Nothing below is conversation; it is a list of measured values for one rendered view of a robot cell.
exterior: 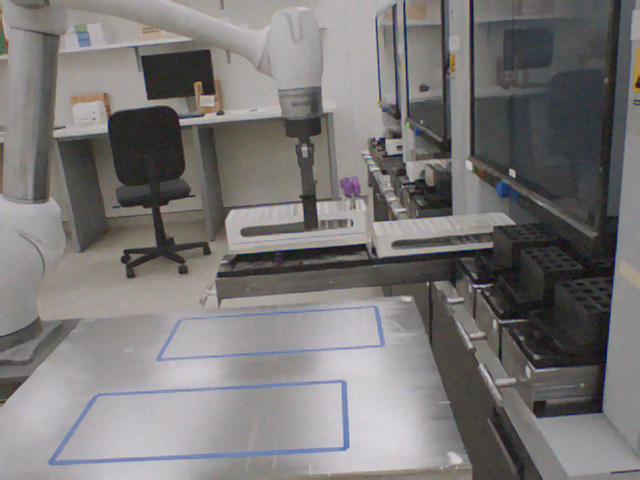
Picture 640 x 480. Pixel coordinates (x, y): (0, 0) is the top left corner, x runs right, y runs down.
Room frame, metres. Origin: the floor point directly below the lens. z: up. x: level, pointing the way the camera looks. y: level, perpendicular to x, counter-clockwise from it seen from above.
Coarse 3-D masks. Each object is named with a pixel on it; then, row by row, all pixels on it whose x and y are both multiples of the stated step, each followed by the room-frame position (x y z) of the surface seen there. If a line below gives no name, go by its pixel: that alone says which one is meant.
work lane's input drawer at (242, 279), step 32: (224, 256) 1.25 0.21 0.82; (256, 256) 1.25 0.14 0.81; (288, 256) 1.25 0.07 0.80; (320, 256) 1.23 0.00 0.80; (352, 256) 1.21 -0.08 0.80; (416, 256) 1.14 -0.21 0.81; (448, 256) 1.14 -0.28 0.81; (224, 288) 1.14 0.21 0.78; (256, 288) 1.13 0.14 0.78; (288, 288) 1.13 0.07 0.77; (320, 288) 1.13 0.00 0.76
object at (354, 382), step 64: (128, 320) 0.93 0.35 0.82; (192, 320) 0.90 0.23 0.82; (256, 320) 0.88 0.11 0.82; (320, 320) 0.86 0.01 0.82; (384, 320) 0.84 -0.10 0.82; (64, 384) 0.72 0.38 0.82; (128, 384) 0.71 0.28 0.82; (192, 384) 0.69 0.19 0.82; (256, 384) 0.68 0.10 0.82; (320, 384) 0.67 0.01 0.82; (384, 384) 0.65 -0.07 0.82; (0, 448) 0.58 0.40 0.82; (64, 448) 0.57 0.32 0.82; (128, 448) 0.56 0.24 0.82; (192, 448) 0.55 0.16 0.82; (256, 448) 0.54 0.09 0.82; (320, 448) 0.53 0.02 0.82; (384, 448) 0.52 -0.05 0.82; (448, 448) 0.51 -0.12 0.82
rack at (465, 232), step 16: (384, 224) 1.23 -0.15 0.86; (400, 224) 1.22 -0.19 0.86; (416, 224) 1.21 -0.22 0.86; (432, 224) 1.21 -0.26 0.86; (448, 224) 1.19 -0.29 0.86; (464, 224) 1.18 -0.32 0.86; (480, 224) 1.17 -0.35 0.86; (496, 224) 1.17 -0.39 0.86; (384, 240) 1.15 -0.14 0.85; (400, 240) 1.25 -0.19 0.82; (416, 240) 1.25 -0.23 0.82; (432, 240) 1.24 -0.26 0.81; (448, 240) 1.24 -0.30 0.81; (464, 240) 1.18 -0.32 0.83; (480, 240) 1.17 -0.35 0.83
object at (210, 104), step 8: (216, 80) 4.50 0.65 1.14; (200, 88) 4.45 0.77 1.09; (216, 88) 4.46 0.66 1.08; (200, 96) 4.45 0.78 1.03; (208, 96) 4.45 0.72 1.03; (216, 96) 4.45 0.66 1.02; (200, 104) 4.45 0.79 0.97; (208, 104) 4.45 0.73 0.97; (216, 104) 4.45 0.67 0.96; (200, 112) 4.45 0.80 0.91; (208, 112) 4.45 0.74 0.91
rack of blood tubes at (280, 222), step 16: (256, 208) 1.25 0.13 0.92; (272, 208) 1.25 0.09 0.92; (288, 208) 1.23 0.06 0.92; (320, 208) 1.21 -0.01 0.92; (336, 208) 1.19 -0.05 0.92; (352, 208) 1.17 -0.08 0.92; (240, 224) 1.15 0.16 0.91; (256, 224) 1.15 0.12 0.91; (272, 224) 1.25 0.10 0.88; (288, 224) 1.25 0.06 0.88; (304, 224) 1.25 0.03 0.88; (320, 224) 1.21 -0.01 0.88; (336, 224) 1.19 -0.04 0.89; (240, 240) 1.15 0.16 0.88; (256, 240) 1.15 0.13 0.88; (288, 240) 1.15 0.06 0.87; (304, 240) 1.15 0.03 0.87; (320, 240) 1.15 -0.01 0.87
